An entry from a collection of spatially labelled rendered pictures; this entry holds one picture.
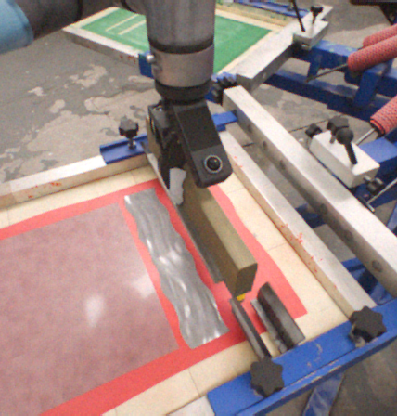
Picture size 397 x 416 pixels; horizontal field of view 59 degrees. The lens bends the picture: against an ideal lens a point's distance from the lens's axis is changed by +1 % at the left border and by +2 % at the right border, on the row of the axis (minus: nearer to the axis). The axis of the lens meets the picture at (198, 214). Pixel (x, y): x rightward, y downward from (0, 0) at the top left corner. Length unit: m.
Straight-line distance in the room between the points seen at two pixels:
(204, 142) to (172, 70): 0.09
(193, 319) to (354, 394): 1.15
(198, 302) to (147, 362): 0.13
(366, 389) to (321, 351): 1.13
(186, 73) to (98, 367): 0.44
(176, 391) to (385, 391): 1.25
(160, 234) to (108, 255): 0.10
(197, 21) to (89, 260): 0.46
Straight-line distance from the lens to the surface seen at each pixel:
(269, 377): 0.47
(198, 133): 0.43
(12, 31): 0.38
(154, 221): 0.71
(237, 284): 0.46
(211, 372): 0.57
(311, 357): 0.56
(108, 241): 0.70
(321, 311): 0.64
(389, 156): 0.81
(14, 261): 0.74
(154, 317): 0.61
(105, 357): 0.60
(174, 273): 0.63
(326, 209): 0.71
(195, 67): 0.42
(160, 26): 0.40
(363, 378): 1.70
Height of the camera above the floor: 1.51
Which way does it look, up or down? 50 degrees down
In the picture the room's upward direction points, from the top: straight up
